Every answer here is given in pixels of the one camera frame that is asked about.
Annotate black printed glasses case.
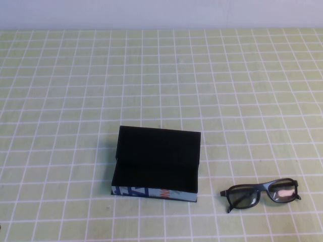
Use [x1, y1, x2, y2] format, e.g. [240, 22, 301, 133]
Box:
[110, 125, 202, 204]

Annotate black framed glasses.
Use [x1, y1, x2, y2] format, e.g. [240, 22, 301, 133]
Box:
[220, 177, 302, 214]

